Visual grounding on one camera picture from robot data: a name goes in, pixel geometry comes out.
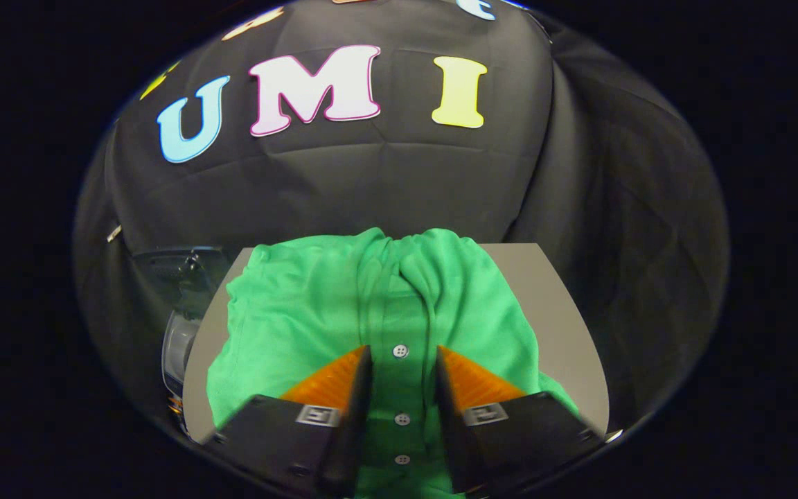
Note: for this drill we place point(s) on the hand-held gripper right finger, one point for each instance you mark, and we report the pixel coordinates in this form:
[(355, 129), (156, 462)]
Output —
[(449, 430)]

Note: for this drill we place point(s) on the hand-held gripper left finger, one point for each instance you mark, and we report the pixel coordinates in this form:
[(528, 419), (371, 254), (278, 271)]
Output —
[(361, 416)]

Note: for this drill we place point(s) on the green polo shirt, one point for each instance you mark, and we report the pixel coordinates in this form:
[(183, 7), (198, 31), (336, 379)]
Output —
[(302, 312)]

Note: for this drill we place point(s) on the grey cabinet with button panel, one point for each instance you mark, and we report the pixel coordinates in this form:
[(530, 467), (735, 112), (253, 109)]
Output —
[(544, 312)]

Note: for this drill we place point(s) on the black backdrop cloth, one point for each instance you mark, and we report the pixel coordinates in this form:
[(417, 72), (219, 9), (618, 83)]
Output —
[(371, 187)]

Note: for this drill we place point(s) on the silver clip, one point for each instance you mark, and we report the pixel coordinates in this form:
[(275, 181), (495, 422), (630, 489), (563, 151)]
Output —
[(114, 233)]

